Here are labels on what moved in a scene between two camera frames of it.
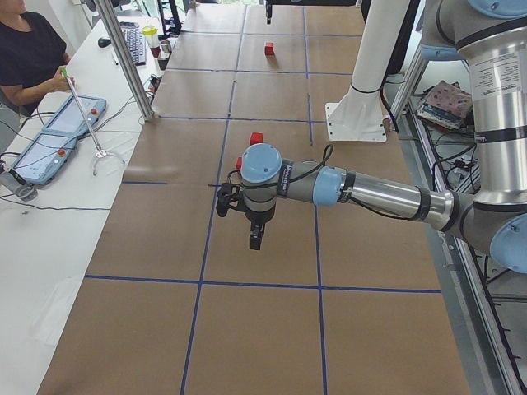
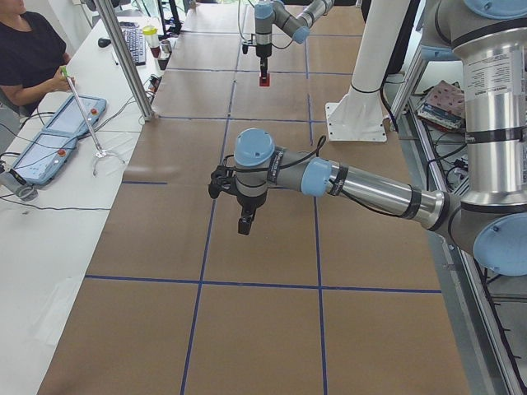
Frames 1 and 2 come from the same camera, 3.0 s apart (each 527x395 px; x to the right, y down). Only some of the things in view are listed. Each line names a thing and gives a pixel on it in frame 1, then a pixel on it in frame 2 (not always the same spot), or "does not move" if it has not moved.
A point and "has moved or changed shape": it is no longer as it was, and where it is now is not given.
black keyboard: (136, 35) does not move
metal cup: (166, 47) does not move
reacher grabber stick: (100, 153) does not move
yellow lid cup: (151, 35) does not move
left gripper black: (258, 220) → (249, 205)
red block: (269, 48) has moved or changed shape
